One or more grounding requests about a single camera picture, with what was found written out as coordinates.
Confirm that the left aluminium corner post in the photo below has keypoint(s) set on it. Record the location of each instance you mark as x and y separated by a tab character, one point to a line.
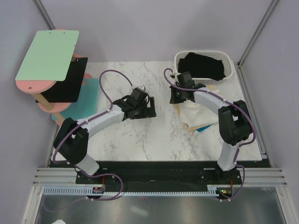
44	14

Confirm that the beige t shirt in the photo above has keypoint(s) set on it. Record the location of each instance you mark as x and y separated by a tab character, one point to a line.
190	127

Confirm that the aluminium frame rail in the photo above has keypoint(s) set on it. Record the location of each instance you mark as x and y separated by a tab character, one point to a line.
254	177

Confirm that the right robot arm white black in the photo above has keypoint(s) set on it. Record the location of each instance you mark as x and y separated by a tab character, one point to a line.
235	125

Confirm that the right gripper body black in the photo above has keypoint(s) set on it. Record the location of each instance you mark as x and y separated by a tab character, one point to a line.
181	93

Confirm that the right aluminium corner post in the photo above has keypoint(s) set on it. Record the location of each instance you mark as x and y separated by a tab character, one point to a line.
263	22

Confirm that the white paper scrap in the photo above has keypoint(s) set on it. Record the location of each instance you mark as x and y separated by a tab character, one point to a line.
59	221

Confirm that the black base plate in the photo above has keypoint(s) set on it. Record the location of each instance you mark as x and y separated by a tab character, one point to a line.
161	175

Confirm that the green board on shelf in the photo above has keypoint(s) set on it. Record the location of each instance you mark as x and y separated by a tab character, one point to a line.
49	56

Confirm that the black board on shelf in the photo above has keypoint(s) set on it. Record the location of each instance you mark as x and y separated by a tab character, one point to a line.
67	84

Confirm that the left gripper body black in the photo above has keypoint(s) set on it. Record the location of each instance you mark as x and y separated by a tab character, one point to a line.
141	108

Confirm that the white perforated plastic basket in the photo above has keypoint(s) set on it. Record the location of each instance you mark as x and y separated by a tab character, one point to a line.
218	55

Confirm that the teal board on shelf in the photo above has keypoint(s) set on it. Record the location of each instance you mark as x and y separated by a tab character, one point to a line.
77	103

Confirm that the pink wooden tiered shelf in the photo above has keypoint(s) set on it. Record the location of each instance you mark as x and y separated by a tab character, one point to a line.
35	88

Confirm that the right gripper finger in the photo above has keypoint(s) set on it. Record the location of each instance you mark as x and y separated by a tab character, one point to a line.
188	97
174	95

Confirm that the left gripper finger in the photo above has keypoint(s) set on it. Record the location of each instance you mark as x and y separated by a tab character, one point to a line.
142	116
151	110

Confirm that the white printed t shirt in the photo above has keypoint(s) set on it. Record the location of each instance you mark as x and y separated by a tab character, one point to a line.
198	114

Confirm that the aluminium corner post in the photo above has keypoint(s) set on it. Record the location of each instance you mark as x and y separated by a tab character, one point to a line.
44	14
263	22

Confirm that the folded blue t shirt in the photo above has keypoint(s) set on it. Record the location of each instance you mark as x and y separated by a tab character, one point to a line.
203	128

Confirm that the black t shirt in basket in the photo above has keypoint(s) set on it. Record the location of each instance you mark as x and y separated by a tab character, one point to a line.
200	66

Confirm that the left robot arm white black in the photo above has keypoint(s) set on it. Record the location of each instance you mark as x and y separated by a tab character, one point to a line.
72	139

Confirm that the white slotted cable duct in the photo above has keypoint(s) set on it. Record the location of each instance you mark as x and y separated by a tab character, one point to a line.
93	191

